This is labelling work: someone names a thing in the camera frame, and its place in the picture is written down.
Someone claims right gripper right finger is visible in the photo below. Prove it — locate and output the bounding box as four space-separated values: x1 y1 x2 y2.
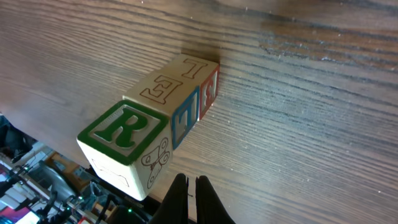
195 175 235 224

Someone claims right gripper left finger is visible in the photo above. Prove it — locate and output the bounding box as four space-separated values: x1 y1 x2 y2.
148 173 188 224

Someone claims wooden block red thirteen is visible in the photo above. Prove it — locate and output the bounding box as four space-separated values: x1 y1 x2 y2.
76 100 173 201

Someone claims wooden block red three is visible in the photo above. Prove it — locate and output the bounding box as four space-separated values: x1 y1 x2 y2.
123 72 200 149

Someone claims wooden block number two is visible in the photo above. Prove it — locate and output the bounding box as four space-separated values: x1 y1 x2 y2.
160 54 220 120

